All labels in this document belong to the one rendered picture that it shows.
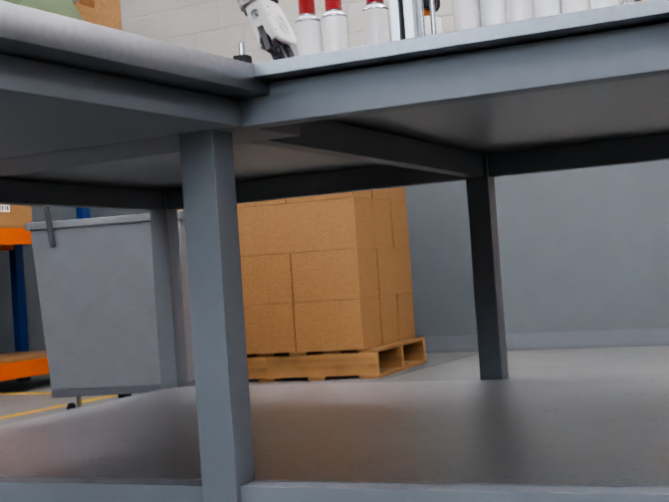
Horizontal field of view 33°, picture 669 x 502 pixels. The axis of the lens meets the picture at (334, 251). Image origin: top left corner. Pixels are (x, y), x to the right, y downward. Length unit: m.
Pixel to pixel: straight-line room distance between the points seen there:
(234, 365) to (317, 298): 3.92
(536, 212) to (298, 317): 1.75
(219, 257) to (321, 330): 3.94
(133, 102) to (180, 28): 6.51
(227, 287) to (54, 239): 2.79
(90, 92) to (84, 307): 3.05
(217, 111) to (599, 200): 5.09
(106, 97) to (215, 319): 0.42
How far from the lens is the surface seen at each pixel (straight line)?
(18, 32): 1.25
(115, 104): 1.44
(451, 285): 6.87
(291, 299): 5.65
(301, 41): 2.30
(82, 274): 4.41
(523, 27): 1.48
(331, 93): 1.61
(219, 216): 1.67
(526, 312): 6.72
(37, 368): 6.48
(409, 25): 2.06
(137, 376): 4.38
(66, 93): 1.37
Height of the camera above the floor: 0.52
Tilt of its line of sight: 1 degrees up
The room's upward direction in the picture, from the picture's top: 4 degrees counter-clockwise
